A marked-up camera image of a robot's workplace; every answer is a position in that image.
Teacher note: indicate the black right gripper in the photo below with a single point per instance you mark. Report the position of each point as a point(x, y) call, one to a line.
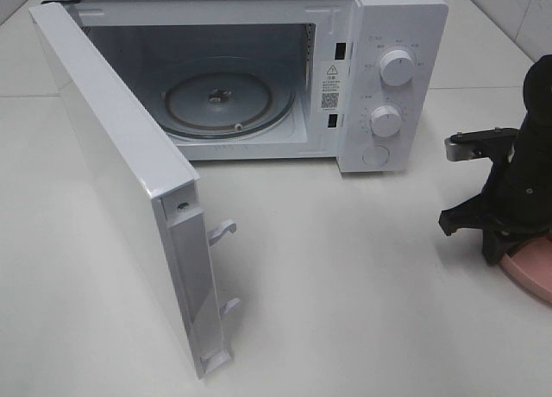
point(515, 200)

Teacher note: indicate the pink round plate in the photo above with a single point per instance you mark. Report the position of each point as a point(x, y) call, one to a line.
point(530, 267)

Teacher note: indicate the round door release button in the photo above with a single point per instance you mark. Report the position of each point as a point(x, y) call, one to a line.
point(375, 157)

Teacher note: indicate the white microwave door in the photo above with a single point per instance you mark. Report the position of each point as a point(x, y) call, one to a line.
point(147, 185)

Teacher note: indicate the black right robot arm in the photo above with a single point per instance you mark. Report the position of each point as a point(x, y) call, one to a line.
point(537, 102)

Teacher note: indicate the lower white timer knob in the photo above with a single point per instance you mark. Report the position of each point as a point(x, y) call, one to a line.
point(385, 121)

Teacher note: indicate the upper white power knob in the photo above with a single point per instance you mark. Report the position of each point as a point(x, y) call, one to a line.
point(396, 66)

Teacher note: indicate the white microwave oven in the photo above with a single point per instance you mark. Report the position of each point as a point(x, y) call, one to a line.
point(329, 49)

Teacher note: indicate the glass microwave turntable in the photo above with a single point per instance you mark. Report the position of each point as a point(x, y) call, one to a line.
point(224, 97)

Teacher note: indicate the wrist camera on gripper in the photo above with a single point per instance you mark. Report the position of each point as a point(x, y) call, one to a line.
point(494, 144)

